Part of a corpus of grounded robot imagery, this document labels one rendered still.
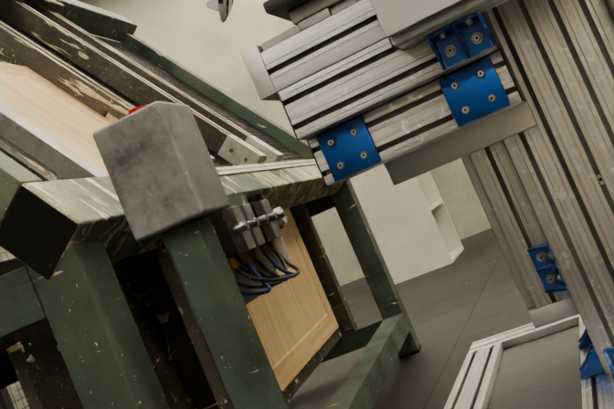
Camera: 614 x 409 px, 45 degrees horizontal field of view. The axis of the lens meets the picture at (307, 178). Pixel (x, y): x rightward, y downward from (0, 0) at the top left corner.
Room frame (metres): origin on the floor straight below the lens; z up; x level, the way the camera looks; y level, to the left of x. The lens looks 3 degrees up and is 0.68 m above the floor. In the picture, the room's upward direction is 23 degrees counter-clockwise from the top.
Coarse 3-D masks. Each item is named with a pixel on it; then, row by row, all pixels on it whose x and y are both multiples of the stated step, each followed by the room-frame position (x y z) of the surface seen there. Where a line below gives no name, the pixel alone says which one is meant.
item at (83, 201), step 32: (32, 192) 1.14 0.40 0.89; (64, 192) 1.20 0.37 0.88; (96, 192) 1.28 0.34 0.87; (256, 192) 1.96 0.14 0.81; (288, 192) 2.31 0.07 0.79; (320, 192) 2.81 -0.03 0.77; (32, 224) 1.14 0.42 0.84; (64, 224) 1.13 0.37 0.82; (96, 224) 1.18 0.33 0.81; (128, 224) 1.29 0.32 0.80; (32, 256) 1.15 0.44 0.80; (128, 256) 1.38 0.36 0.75
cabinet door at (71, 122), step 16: (0, 64) 1.82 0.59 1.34; (0, 80) 1.70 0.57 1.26; (16, 80) 1.78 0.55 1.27; (32, 80) 1.86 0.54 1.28; (0, 96) 1.60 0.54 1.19; (16, 96) 1.66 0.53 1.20; (32, 96) 1.73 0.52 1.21; (48, 96) 1.81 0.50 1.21; (64, 96) 1.88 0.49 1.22; (16, 112) 1.56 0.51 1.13; (32, 112) 1.62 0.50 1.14; (48, 112) 1.68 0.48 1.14; (64, 112) 1.75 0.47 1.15; (80, 112) 1.83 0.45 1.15; (96, 112) 1.90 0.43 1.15; (48, 128) 1.58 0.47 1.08; (64, 128) 1.64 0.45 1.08; (80, 128) 1.71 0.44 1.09; (96, 128) 1.78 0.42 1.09; (64, 144) 1.54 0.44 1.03; (80, 144) 1.60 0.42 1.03; (96, 160) 1.56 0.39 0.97
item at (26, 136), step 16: (0, 112) 1.42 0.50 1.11; (0, 128) 1.43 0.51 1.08; (16, 128) 1.42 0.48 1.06; (32, 128) 1.44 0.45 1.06; (16, 144) 1.42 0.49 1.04; (32, 144) 1.41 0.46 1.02; (48, 144) 1.41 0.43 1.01; (48, 160) 1.41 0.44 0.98; (64, 160) 1.40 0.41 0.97; (80, 160) 1.42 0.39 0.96; (64, 176) 1.41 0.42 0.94; (80, 176) 1.40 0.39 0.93; (96, 176) 1.39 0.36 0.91
